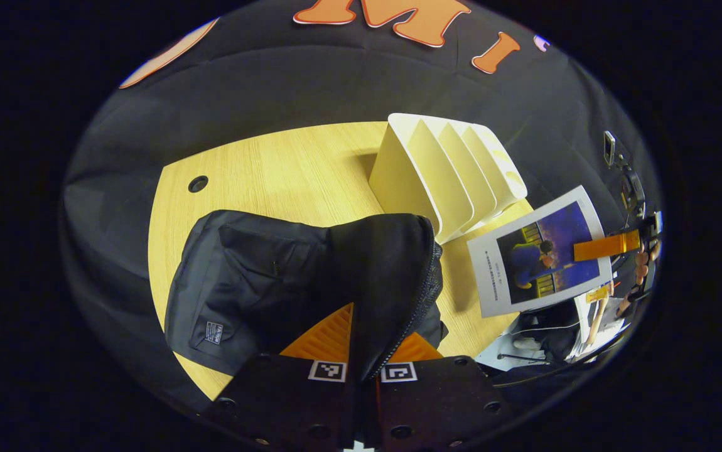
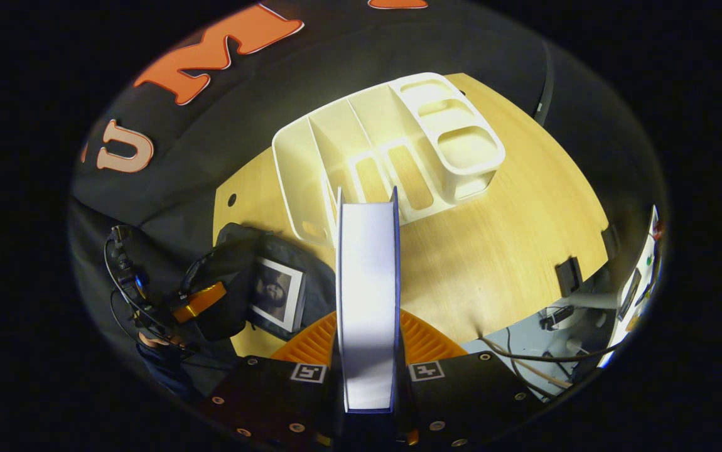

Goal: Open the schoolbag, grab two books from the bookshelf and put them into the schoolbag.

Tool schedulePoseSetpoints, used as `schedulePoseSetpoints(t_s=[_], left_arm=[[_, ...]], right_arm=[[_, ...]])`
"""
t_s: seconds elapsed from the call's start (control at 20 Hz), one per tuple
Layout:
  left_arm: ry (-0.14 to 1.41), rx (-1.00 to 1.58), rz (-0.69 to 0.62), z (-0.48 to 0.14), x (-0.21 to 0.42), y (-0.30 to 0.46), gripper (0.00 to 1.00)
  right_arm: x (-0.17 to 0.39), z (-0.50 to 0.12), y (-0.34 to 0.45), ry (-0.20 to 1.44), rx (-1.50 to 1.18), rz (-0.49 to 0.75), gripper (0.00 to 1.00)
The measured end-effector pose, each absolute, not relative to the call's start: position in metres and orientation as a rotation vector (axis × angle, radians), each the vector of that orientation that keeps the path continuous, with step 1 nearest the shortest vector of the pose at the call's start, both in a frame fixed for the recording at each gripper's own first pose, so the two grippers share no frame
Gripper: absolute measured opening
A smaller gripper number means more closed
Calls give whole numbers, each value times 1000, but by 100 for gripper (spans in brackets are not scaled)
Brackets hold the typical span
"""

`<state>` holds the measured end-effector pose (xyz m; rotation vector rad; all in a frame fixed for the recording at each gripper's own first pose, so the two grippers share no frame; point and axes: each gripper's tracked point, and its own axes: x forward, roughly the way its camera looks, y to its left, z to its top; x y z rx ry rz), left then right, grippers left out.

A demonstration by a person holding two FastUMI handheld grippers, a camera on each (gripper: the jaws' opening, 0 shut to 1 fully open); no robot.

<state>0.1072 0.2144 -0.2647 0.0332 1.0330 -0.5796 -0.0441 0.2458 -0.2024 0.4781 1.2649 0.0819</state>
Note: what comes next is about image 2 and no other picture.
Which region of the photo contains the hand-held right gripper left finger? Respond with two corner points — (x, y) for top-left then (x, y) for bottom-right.
(201, 311), (343, 448)

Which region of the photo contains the white plastic bookshelf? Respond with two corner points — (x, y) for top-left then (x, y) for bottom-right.
(272, 72), (506, 247)

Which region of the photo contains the black backdrop stand pole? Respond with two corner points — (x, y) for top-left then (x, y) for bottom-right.
(532, 38), (555, 121)

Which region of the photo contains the black schoolbag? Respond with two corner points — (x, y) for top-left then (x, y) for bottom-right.
(182, 223), (338, 343)

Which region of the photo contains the beige floor cable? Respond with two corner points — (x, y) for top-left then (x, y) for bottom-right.
(479, 338), (574, 391)

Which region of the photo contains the black floor cable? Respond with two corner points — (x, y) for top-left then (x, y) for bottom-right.
(479, 326), (627, 366)

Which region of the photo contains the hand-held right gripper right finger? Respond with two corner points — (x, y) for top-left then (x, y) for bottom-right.
(399, 309), (544, 448)

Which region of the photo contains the blue spine book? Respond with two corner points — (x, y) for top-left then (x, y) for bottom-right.
(334, 186), (403, 415)

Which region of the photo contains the white portrait cover book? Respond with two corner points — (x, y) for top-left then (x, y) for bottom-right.
(249, 256), (306, 333)

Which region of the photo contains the white panel with coloured marks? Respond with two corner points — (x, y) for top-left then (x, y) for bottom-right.
(614, 204), (661, 335)

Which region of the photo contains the black table clamp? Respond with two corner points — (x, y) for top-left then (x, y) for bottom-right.
(600, 224), (620, 259)
(554, 256), (585, 297)

